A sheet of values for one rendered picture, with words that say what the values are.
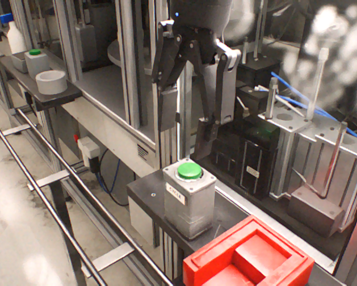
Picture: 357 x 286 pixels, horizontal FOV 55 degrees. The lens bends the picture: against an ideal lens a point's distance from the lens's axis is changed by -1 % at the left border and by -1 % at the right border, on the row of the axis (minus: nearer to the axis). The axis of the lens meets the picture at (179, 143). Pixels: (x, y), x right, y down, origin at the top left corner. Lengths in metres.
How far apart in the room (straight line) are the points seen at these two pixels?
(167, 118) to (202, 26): 0.19
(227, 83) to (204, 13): 0.09
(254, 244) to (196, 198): 0.12
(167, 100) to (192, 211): 0.19
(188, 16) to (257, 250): 0.37
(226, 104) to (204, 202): 0.21
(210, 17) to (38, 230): 1.75
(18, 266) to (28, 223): 0.28
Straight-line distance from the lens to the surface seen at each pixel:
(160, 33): 0.51
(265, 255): 0.58
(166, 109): 0.54
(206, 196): 0.59
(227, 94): 0.44
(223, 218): 0.68
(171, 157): 0.84
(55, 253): 1.89
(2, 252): 2.00
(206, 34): 0.44
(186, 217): 0.60
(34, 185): 0.96
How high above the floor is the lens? 1.39
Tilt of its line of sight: 33 degrees down
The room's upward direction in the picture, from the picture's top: straight up
